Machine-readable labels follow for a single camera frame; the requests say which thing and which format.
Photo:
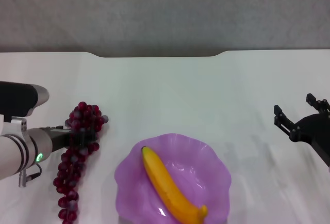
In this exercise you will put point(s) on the red grape bunch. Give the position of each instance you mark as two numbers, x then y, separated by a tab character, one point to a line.
68	172

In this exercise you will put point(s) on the purple wavy plastic plate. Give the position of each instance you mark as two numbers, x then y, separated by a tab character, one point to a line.
206	164

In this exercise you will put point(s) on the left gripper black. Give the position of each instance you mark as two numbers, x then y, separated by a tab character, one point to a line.
60	138

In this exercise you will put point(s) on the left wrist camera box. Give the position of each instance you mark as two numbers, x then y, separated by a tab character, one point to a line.
18	97

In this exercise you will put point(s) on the yellow banana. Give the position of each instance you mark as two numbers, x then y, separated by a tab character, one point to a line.
165	182

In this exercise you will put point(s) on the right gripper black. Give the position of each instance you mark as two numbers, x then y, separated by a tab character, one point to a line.
314	131

